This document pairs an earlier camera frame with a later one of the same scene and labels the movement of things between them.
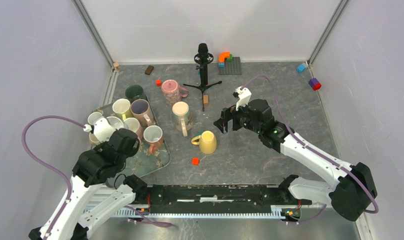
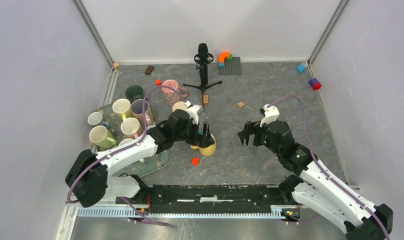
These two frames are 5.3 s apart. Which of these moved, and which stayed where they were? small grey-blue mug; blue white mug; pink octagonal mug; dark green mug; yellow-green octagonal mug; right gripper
Moved: right gripper; blue white mug
Stayed: yellow-green octagonal mug; dark green mug; small grey-blue mug; pink octagonal mug
